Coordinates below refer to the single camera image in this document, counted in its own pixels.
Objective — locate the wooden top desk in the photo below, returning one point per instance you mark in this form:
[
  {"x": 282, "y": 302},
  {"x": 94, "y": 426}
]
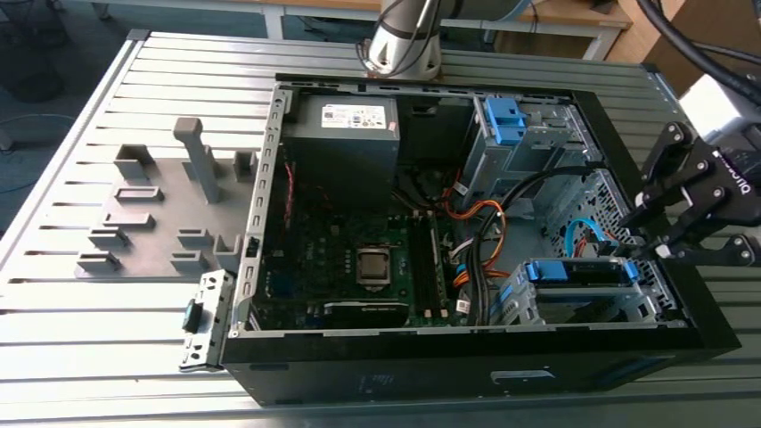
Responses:
[{"x": 566, "y": 18}]

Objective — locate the metal optical drive cage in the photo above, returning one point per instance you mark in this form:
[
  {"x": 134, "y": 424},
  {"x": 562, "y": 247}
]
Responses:
[{"x": 523, "y": 160}]

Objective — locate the metal disk bay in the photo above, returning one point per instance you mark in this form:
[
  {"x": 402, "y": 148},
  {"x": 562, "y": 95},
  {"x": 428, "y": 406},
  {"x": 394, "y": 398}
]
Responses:
[{"x": 648, "y": 307}]

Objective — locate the silver CPU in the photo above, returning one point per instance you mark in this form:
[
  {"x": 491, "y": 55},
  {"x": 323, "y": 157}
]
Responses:
[{"x": 374, "y": 266}]

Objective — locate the blue drive bay latch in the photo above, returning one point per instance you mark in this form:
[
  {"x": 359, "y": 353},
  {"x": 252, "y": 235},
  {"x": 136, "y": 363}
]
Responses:
[
  {"x": 511, "y": 134},
  {"x": 503, "y": 109}
]

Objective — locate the brown wooden cabinet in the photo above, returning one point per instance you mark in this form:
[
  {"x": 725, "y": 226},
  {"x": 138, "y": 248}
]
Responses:
[{"x": 665, "y": 49}]

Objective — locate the hard disk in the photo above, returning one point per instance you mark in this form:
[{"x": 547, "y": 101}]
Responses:
[{"x": 550, "y": 271}]

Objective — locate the RAM stick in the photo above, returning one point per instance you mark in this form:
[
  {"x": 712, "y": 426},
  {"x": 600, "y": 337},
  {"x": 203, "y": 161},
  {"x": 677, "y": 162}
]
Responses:
[{"x": 435, "y": 267}]

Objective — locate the metal slot cover bracket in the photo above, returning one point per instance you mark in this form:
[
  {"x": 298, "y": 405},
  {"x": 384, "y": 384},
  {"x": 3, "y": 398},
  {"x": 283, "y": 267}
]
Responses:
[{"x": 208, "y": 312}]

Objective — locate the grey power supply unit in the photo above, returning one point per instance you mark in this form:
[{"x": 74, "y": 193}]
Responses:
[{"x": 346, "y": 169}]

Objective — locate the black mesh bin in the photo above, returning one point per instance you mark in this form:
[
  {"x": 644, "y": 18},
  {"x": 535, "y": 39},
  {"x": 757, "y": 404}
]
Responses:
[{"x": 36, "y": 67}]

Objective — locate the black open PC case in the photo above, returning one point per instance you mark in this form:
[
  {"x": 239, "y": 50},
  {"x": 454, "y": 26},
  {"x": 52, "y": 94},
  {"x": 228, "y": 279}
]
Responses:
[{"x": 416, "y": 370}]

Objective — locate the green motherboard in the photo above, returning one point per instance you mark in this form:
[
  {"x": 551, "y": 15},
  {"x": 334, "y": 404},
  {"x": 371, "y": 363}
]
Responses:
[{"x": 310, "y": 267}]

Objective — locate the black graphics card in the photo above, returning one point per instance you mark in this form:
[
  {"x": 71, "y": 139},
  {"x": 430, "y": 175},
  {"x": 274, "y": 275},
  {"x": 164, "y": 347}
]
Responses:
[{"x": 366, "y": 310}]

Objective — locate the grey parts rack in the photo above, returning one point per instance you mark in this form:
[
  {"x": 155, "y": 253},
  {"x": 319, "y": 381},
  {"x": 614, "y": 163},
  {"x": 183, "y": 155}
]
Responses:
[{"x": 160, "y": 223}]

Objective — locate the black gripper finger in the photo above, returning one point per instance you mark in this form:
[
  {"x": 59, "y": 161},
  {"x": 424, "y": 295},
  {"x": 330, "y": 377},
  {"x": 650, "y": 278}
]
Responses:
[
  {"x": 669, "y": 151},
  {"x": 684, "y": 227}
]

